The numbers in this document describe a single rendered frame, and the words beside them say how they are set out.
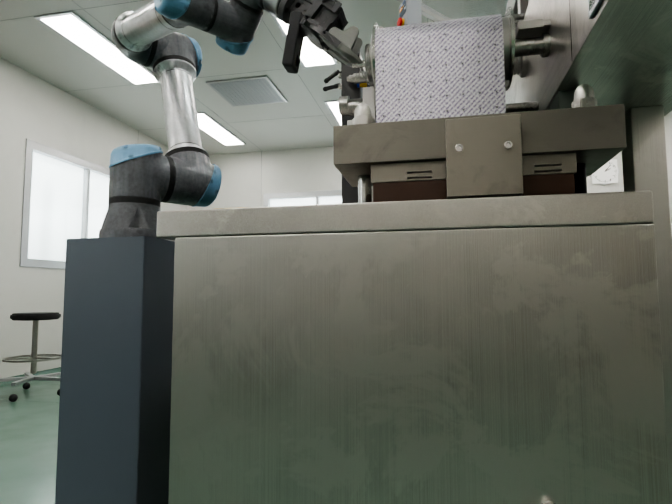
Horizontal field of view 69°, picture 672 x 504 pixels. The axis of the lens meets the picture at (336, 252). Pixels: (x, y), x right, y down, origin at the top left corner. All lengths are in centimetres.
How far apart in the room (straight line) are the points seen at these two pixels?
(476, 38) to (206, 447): 83
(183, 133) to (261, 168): 581
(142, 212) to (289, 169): 586
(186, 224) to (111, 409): 55
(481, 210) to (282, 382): 35
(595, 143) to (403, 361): 39
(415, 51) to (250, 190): 622
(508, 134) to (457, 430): 39
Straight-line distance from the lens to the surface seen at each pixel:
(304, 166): 694
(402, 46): 101
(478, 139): 71
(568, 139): 75
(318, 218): 67
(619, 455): 70
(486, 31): 102
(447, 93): 97
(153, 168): 123
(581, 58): 90
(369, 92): 106
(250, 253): 69
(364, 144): 74
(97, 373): 118
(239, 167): 727
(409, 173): 74
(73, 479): 126
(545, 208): 66
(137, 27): 134
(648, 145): 114
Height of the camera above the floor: 78
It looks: 5 degrees up
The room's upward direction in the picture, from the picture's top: straight up
